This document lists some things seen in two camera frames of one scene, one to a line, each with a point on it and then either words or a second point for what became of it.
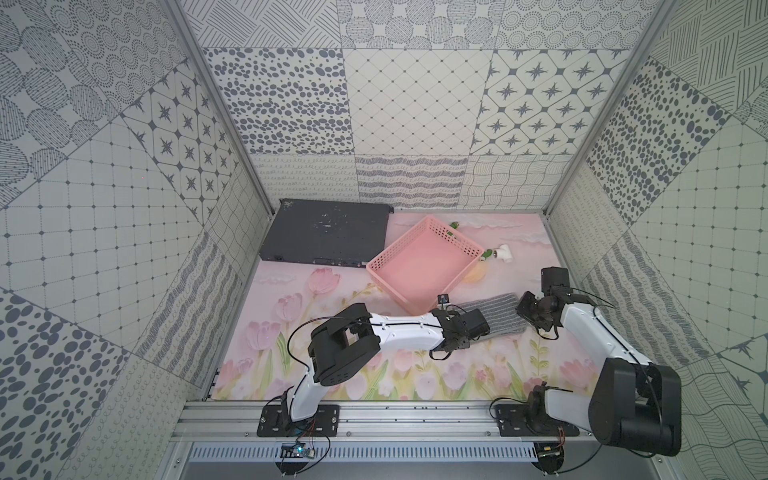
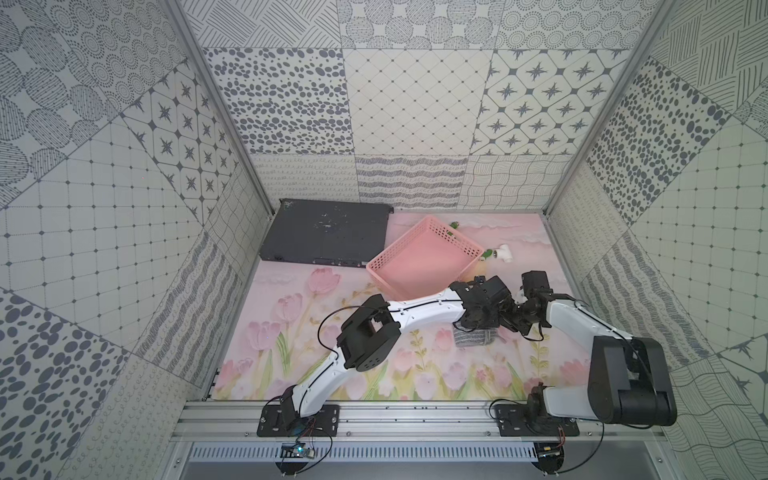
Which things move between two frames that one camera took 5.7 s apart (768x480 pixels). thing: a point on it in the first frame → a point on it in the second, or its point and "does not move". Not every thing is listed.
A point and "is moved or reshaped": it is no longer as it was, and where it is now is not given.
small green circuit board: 296,450 does not move
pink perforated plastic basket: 423,267 does not move
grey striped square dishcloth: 501,314 is moved or reshaped
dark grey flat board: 327,232 does not move
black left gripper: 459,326 → 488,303
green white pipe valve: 502,252 does not move
